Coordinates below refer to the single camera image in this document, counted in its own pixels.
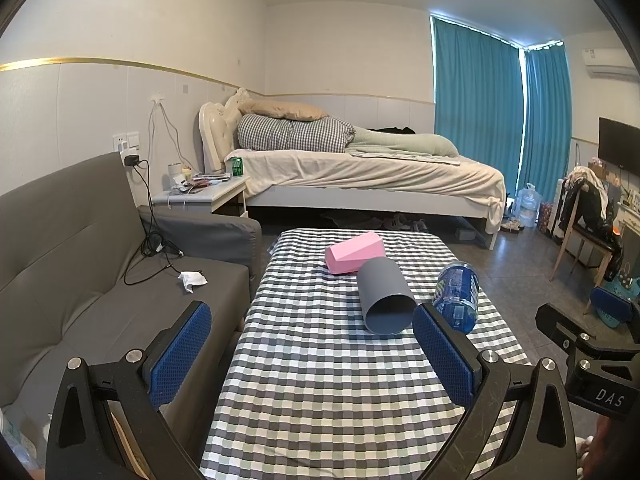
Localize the pale green blanket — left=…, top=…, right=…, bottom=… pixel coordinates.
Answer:
left=345, top=126, right=461, bottom=167

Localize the narrow teal curtain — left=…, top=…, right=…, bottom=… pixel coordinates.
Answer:
left=518, top=42, right=573, bottom=192

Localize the person's right forearm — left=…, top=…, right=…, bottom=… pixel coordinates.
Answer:
left=582, top=416, right=618, bottom=480

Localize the teal basket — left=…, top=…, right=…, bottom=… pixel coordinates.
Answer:
left=590, top=276, right=640, bottom=330

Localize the beige pillow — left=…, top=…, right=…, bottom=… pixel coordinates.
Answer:
left=239, top=100, right=329, bottom=122

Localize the white nightstand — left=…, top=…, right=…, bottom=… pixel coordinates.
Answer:
left=151, top=176, right=251, bottom=218

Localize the white air conditioner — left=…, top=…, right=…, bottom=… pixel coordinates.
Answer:
left=581, top=46, right=640, bottom=80

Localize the wide teal curtain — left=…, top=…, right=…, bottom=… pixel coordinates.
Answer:
left=430, top=14, right=526, bottom=193

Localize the black charger cable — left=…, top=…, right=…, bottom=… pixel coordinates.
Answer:
left=123, top=155, right=185, bottom=287

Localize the white hanging cable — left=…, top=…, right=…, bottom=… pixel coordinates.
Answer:
left=148, top=91, right=194, bottom=188

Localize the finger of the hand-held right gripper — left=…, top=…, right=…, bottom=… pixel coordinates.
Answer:
left=591, top=286, right=637, bottom=329
left=535, top=303, right=640, bottom=356

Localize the grey cup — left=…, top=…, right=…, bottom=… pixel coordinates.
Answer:
left=357, top=257, right=417, bottom=337

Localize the pink box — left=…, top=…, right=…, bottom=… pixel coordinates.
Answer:
left=324, top=232, right=386, bottom=275

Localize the blue water bottle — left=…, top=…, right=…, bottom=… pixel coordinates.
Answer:
left=431, top=261, right=480, bottom=335

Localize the wooden chair with clothes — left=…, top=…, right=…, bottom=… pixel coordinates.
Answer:
left=556, top=165, right=626, bottom=283

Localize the checkered tablecloth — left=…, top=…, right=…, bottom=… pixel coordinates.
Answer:
left=198, top=228, right=532, bottom=480

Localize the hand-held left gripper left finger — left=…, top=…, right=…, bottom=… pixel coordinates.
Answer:
left=45, top=301, right=213, bottom=480

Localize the black television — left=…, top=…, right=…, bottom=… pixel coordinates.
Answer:
left=598, top=116, right=640, bottom=177

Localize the clear water jug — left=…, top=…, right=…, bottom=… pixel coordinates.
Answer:
left=515, top=183, right=544, bottom=229

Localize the white bed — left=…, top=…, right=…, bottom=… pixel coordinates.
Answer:
left=198, top=87, right=507, bottom=251

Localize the checkered quilt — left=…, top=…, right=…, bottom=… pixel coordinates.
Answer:
left=237, top=113, right=357, bottom=153

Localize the white crumpled tissue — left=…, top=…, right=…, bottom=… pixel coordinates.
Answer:
left=177, top=271, right=208, bottom=293

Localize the grey sofa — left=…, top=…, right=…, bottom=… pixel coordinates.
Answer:
left=0, top=152, right=263, bottom=453

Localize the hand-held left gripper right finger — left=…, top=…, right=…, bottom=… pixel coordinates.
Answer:
left=411, top=302, right=584, bottom=480

